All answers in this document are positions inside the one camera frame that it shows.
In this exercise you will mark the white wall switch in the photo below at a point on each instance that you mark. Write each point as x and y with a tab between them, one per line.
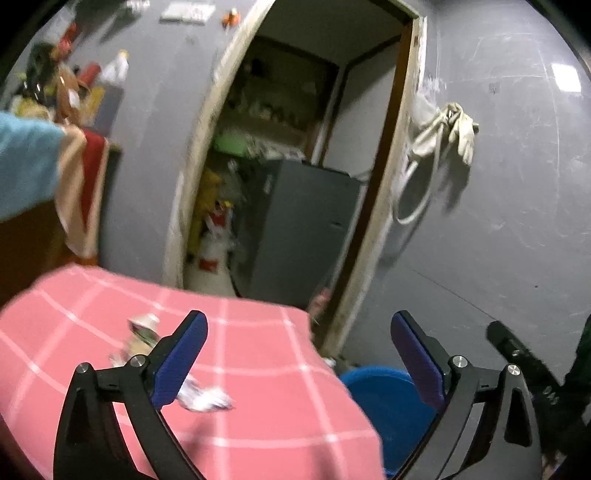
173	11

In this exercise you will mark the wooden shelf unit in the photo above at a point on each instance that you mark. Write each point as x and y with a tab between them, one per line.
277	134

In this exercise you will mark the dark glass bottle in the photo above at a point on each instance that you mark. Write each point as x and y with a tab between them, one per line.
37	69

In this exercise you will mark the large sauce jug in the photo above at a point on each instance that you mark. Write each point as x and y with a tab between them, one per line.
108	110

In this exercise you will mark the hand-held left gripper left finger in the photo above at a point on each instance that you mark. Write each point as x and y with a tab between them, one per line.
182	360

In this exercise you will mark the silver wrapper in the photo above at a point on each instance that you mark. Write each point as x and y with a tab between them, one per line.
143	330

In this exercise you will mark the orange wall hook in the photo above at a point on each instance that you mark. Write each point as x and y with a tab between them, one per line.
231	17

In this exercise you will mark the yellow bag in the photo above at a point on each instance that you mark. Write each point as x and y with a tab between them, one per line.
205	194

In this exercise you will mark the pink checked cloth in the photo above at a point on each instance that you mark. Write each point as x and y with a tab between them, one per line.
277	369

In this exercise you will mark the green box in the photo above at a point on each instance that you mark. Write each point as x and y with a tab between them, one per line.
231	142

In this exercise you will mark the red cup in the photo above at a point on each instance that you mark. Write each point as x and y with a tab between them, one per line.
90	73

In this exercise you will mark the clear plastic bag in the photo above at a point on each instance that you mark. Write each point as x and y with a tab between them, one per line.
425	101

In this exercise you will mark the orange red striped towel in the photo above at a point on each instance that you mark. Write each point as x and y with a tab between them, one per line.
90	184

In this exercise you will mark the blue towel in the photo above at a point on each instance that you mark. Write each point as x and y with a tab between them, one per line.
27	166

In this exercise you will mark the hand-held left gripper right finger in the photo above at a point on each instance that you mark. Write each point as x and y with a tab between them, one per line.
418	360

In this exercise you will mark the red utensil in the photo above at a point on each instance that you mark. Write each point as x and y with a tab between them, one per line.
67	39

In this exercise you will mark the white wall socket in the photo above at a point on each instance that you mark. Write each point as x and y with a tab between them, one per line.
199	14

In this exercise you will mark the brown packet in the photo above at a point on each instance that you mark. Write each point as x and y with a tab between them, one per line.
69	92

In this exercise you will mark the white red plastic bag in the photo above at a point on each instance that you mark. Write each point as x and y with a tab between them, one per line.
212	258

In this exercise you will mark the pink item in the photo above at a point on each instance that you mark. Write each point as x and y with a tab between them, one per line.
321	300

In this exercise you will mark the wooden door frame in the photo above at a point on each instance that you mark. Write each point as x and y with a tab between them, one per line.
194	161

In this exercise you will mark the grey washing machine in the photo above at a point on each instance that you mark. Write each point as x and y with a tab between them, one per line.
295	230

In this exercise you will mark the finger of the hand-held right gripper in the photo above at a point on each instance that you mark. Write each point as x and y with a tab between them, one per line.
531	369

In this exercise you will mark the cream rubber glove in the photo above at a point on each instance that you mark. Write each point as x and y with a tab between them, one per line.
464	134
427	138

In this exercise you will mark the blue plastic bucket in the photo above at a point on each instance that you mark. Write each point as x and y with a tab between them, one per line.
388	406

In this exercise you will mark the purple snack wrapper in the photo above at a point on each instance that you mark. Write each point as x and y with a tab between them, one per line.
207	400

